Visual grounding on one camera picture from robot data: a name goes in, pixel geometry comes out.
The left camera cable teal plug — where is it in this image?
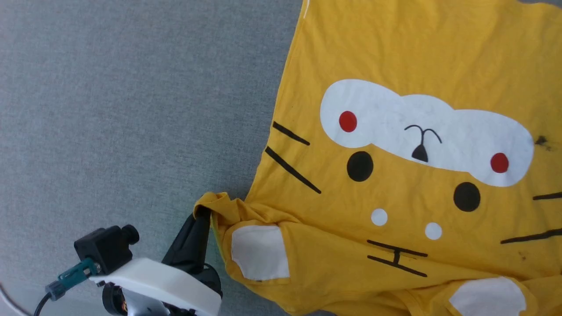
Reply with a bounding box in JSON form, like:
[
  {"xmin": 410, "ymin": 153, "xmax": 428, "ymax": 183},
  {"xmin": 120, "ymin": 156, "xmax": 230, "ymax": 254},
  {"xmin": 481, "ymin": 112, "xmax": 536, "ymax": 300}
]
[{"xmin": 33, "ymin": 258, "xmax": 101, "ymax": 316}]

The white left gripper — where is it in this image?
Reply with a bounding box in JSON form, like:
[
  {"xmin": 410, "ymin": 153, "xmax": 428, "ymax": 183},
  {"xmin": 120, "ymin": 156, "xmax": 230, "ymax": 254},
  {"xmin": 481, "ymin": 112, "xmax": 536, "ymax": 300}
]
[{"xmin": 90, "ymin": 208, "xmax": 223, "ymax": 316}]

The yellow cartoon face t-shirt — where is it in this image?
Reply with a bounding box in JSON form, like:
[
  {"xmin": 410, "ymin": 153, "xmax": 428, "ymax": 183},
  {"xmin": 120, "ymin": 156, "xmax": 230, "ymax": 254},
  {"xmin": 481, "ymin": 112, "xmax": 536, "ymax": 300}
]
[{"xmin": 193, "ymin": 0, "xmax": 562, "ymax": 316}]

